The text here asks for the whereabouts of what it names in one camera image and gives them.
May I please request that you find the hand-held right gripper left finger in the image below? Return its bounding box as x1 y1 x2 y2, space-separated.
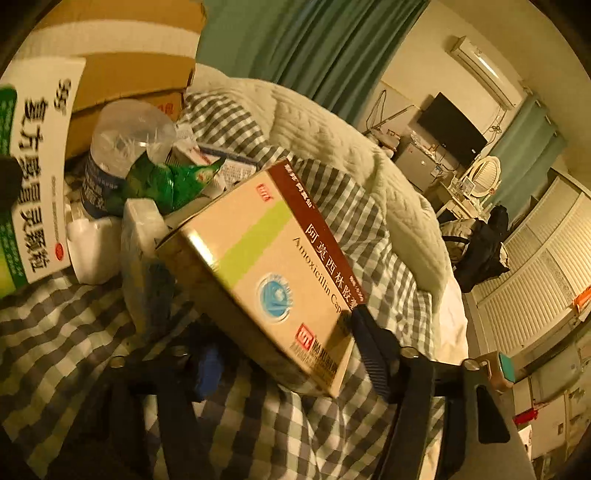
46 318 227 480

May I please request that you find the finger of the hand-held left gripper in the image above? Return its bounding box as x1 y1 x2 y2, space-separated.
0 156 25 214

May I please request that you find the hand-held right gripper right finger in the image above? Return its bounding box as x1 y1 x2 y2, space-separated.
350 305 536 480

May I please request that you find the white and green medicine box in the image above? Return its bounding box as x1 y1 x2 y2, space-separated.
0 58 88 298

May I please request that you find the beige medicine box green stripe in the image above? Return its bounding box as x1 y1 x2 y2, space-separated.
154 158 368 398

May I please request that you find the green snack packet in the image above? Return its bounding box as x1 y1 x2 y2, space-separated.
124 152 227 217

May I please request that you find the brown cardboard box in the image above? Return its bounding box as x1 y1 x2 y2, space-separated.
28 0 208 160

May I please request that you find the small white plastic container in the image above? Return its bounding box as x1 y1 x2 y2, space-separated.
67 217 124 284

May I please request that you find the clear plastic water bottle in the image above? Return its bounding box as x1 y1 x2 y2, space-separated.
82 99 178 220

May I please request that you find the white tissue packet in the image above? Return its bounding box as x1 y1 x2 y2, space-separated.
121 198 178 342

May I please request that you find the grey checked duvet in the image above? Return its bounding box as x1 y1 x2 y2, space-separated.
0 90 458 480

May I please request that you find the black bag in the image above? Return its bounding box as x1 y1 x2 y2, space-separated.
455 205 511 294

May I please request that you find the white louvred wardrobe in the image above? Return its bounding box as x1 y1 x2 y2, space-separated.
466 168 591 365

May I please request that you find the small white printed box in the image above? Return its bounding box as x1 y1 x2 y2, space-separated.
173 137 259 190

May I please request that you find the white oval mirror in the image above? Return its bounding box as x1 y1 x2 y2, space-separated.
462 155 502 199

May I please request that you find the white quilted blanket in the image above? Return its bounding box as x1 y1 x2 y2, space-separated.
194 62 467 333

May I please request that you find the narrow green curtain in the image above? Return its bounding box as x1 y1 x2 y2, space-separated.
485 97 568 222

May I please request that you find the white air conditioner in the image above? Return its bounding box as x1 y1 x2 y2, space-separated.
450 36 527 109

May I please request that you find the wide green curtain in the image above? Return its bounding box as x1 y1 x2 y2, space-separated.
198 0 430 125

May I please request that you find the black wall television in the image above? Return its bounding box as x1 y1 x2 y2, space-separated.
418 92 488 164

